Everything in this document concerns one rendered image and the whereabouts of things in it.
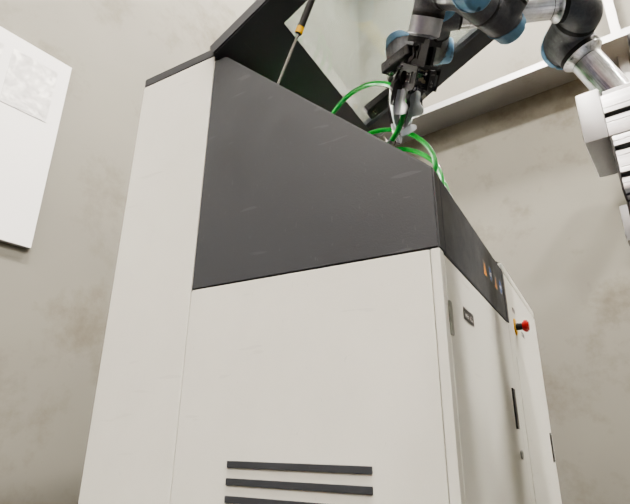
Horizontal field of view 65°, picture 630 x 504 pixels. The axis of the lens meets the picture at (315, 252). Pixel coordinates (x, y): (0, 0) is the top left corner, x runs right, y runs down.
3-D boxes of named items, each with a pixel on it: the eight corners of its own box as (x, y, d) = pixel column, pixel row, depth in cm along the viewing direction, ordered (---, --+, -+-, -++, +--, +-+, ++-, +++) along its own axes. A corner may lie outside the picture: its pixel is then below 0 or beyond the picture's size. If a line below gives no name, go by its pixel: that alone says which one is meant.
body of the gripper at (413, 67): (411, 92, 116) (423, 36, 111) (390, 86, 122) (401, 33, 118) (436, 95, 119) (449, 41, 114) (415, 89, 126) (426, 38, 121)
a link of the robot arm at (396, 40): (414, 27, 145) (385, 28, 146) (417, 56, 141) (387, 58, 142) (411, 46, 152) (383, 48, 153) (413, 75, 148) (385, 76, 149)
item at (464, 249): (446, 253, 90) (439, 176, 95) (422, 257, 92) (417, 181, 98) (507, 321, 140) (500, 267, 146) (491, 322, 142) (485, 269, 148)
